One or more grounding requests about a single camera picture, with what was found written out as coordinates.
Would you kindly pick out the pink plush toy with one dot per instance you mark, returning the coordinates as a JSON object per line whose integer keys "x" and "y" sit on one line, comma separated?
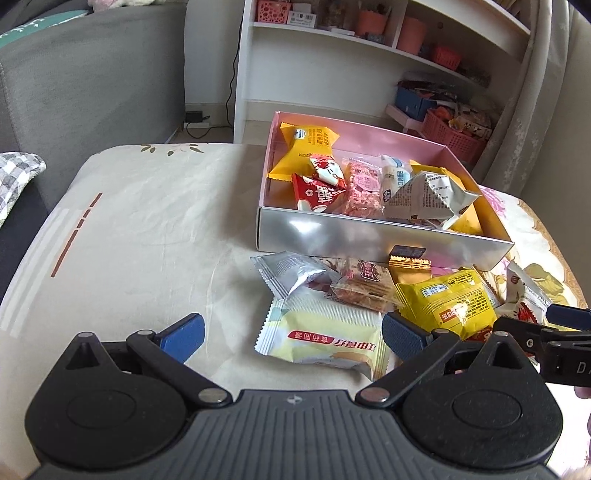
{"x": 104, "y": 4}

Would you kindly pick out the small red basket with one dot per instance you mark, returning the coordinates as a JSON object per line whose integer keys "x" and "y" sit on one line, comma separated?
{"x": 447, "y": 57}

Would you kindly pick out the large pink plastic basket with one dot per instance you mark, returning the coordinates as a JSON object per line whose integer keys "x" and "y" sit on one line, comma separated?
{"x": 448, "y": 138}

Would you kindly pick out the wide gold foil packet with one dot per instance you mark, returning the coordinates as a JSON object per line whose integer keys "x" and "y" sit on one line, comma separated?
{"x": 466, "y": 220}

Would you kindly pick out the large yellow snack packet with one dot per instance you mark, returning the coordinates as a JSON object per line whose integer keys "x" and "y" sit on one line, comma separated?
{"x": 300, "y": 154}

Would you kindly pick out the small pink perforated basket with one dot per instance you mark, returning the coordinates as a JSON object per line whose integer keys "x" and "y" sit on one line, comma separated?
{"x": 273, "y": 11}

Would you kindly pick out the blue cardboard box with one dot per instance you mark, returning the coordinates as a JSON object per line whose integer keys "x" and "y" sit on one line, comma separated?
{"x": 413, "y": 104}

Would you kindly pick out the small white labelled box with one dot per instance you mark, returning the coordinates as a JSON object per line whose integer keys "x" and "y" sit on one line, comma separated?
{"x": 302, "y": 16}

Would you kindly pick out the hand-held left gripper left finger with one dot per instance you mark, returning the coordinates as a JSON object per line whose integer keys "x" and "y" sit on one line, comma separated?
{"x": 184, "y": 337}

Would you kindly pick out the clear bread packet blue label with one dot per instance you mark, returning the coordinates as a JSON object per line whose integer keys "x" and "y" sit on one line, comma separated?
{"x": 395, "y": 177}

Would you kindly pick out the pink snack bar packet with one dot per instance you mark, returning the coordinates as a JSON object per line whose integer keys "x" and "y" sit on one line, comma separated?
{"x": 364, "y": 189}

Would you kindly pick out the pale yellow cake packet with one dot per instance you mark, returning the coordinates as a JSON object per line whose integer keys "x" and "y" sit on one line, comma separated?
{"x": 323, "y": 332}

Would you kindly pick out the pink and silver cardboard box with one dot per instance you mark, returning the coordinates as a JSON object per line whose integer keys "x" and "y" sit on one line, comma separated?
{"x": 323, "y": 235}

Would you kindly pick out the grey sofa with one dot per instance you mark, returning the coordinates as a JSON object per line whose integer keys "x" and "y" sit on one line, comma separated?
{"x": 92, "y": 83}

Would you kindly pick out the white packet with grey text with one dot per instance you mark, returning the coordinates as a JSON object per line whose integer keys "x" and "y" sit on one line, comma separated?
{"x": 425, "y": 201}

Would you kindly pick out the clear biscuit packet red label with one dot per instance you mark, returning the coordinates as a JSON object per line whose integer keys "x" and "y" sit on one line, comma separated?
{"x": 364, "y": 286}

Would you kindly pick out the low pink rack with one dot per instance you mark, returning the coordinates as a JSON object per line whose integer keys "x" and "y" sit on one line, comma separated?
{"x": 401, "y": 120}

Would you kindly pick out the power strip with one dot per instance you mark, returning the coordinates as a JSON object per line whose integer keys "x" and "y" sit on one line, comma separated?
{"x": 196, "y": 123}

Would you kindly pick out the pale curtain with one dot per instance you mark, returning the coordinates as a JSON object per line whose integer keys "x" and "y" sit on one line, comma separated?
{"x": 545, "y": 92}

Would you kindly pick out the teal cushion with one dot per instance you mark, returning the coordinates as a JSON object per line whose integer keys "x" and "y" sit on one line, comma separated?
{"x": 37, "y": 30}

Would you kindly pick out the red and white candy packet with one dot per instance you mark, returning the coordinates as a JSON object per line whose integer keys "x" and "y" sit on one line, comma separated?
{"x": 316, "y": 197}

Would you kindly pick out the gold bar packet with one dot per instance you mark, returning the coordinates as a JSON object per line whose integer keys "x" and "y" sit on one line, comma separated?
{"x": 408, "y": 270}

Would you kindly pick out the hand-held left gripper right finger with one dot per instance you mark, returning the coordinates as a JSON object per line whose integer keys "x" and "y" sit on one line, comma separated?
{"x": 404, "y": 339}

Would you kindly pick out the person's right hand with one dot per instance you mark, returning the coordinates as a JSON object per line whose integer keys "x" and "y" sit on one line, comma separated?
{"x": 584, "y": 406}

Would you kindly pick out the grey checkered pillow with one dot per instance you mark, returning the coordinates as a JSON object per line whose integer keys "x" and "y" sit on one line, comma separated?
{"x": 18, "y": 180}

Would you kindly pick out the white bookshelf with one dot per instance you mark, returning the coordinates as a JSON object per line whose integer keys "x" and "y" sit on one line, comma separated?
{"x": 249, "y": 83}

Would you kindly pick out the silver foil packet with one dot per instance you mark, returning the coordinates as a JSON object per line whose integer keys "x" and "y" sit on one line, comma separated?
{"x": 288, "y": 270}

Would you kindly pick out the small red candy packet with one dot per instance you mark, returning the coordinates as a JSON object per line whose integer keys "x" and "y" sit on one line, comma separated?
{"x": 325, "y": 168}

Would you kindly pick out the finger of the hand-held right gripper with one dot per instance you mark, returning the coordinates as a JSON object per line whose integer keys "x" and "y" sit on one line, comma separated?
{"x": 570, "y": 316}
{"x": 517, "y": 330}

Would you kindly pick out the yellow packet with white label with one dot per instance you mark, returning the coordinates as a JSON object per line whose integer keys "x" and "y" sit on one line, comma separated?
{"x": 448, "y": 295}

